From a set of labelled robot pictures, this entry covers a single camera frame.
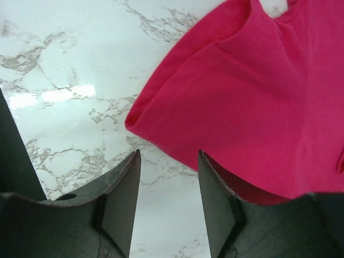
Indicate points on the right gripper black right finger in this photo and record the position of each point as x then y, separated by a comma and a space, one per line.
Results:
245, 221

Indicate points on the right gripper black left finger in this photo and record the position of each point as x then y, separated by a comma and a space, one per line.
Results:
96, 220

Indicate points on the red t shirt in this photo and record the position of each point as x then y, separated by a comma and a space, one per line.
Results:
262, 96

